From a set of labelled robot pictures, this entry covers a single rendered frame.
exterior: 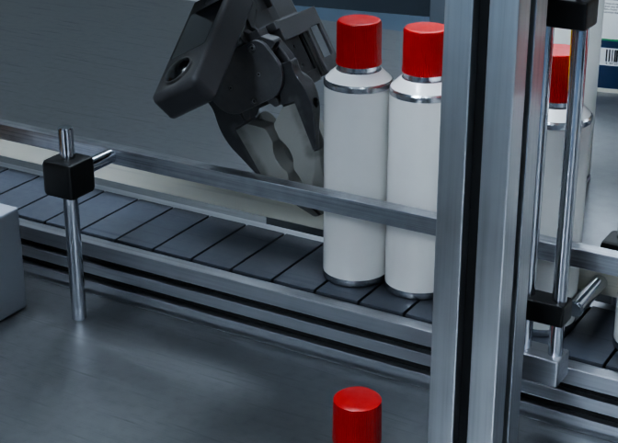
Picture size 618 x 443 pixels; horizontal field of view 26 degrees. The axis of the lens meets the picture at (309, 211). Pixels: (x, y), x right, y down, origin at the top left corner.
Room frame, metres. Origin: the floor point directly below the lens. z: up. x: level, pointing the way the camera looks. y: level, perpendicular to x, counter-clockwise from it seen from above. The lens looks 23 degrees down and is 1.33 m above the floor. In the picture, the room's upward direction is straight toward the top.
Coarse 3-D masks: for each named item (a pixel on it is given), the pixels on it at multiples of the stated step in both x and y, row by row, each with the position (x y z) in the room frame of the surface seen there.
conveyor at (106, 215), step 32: (0, 192) 1.13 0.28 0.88; (32, 192) 1.13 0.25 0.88; (96, 192) 1.13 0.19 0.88; (64, 224) 1.05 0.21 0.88; (96, 224) 1.05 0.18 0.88; (128, 224) 1.05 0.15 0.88; (160, 224) 1.05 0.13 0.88; (192, 224) 1.05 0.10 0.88; (224, 224) 1.05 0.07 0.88; (192, 256) 0.99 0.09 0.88; (224, 256) 0.99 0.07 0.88; (256, 256) 0.99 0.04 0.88; (288, 256) 0.99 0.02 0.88; (320, 256) 0.99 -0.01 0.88; (320, 288) 0.93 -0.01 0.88; (352, 288) 0.93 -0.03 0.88; (384, 288) 0.93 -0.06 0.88; (576, 320) 0.88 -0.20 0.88; (608, 320) 0.87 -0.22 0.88; (576, 352) 0.83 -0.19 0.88; (608, 352) 0.83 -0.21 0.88
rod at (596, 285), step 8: (592, 280) 0.88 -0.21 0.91; (600, 280) 0.88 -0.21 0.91; (584, 288) 0.87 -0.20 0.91; (592, 288) 0.87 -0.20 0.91; (600, 288) 0.87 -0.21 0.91; (576, 296) 0.85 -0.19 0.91; (584, 296) 0.85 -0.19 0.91; (592, 296) 0.86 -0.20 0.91; (576, 304) 0.84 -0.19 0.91; (584, 304) 0.84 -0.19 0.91; (576, 312) 0.84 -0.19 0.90
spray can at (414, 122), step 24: (408, 24) 0.94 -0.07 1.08; (432, 24) 0.94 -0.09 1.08; (408, 48) 0.92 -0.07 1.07; (432, 48) 0.92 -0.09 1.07; (408, 72) 0.92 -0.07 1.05; (432, 72) 0.92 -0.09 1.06; (408, 96) 0.91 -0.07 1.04; (432, 96) 0.91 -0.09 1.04; (408, 120) 0.91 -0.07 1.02; (432, 120) 0.91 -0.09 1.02; (408, 144) 0.91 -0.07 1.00; (432, 144) 0.91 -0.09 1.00; (408, 168) 0.91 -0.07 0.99; (432, 168) 0.91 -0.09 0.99; (408, 192) 0.91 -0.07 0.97; (432, 192) 0.91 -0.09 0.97; (408, 240) 0.91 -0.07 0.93; (432, 240) 0.91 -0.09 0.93; (408, 264) 0.91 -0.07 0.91; (432, 264) 0.91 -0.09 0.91; (408, 288) 0.91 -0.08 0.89; (432, 288) 0.91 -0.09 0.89
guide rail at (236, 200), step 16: (0, 144) 1.18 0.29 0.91; (16, 144) 1.17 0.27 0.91; (32, 160) 1.16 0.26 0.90; (96, 176) 1.13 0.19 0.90; (112, 176) 1.12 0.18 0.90; (128, 176) 1.11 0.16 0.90; (144, 176) 1.10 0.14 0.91; (160, 176) 1.09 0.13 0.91; (176, 192) 1.08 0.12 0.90; (192, 192) 1.07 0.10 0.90; (208, 192) 1.06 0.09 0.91; (224, 192) 1.05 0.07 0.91; (240, 192) 1.05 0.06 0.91; (240, 208) 1.05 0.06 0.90; (256, 208) 1.04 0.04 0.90; (272, 208) 1.03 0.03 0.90; (288, 208) 1.02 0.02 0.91; (304, 224) 1.01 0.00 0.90; (320, 224) 1.01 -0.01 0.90; (592, 272) 0.89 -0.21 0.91; (608, 288) 0.88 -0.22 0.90
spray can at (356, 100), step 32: (352, 32) 0.94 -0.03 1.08; (352, 64) 0.94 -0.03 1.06; (352, 96) 0.93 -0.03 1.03; (384, 96) 0.94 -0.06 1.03; (352, 128) 0.93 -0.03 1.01; (384, 128) 0.94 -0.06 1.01; (352, 160) 0.93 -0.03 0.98; (384, 160) 0.94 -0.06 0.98; (352, 192) 0.93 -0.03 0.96; (384, 192) 0.94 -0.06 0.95; (352, 224) 0.93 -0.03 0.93; (384, 224) 0.94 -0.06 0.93; (352, 256) 0.93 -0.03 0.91; (384, 256) 0.94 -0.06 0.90
